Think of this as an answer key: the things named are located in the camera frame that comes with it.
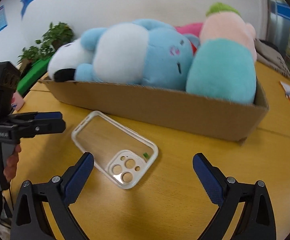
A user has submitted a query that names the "panda plush toy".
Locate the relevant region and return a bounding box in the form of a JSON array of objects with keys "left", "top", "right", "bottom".
[{"left": 48, "top": 38, "right": 94, "bottom": 82}]

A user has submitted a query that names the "clear white phone case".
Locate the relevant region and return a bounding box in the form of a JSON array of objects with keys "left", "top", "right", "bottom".
[{"left": 72, "top": 111, "right": 159, "bottom": 190}]

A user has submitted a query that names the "light blue plush toy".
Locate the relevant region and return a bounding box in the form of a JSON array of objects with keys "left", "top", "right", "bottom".
[{"left": 74, "top": 19, "right": 200, "bottom": 90}]

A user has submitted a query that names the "teal pink plush toy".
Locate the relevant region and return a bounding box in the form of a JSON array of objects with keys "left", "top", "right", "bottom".
[{"left": 186, "top": 2, "right": 257, "bottom": 105}]

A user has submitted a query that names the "pink plush bear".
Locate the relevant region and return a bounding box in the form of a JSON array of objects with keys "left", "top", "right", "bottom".
[{"left": 175, "top": 22, "right": 204, "bottom": 37}]

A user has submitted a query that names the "person's left hand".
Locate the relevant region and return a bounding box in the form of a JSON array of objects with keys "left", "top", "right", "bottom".
[{"left": 4, "top": 145, "right": 21, "bottom": 182}]

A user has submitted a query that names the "pink card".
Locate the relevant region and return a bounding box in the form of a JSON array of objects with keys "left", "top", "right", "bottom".
[{"left": 11, "top": 91, "right": 25, "bottom": 111}]

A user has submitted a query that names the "green box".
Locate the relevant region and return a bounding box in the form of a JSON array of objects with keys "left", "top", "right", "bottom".
[{"left": 17, "top": 57, "right": 52, "bottom": 98}]

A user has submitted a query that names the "green potted plant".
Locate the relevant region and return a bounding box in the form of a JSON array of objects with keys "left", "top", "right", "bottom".
[{"left": 18, "top": 22, "right": 74, "bottom": 63}]

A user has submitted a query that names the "cardboard box tray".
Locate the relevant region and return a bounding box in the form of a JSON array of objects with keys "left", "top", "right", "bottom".
[{"left": 41, "top": 77, "right": 269, "bottom": 142}]

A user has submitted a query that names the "grey white cloth bag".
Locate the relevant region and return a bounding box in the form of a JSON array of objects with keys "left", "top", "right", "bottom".
[{"left": 254, "top": 39, "right": 290, "bottom": 78}]

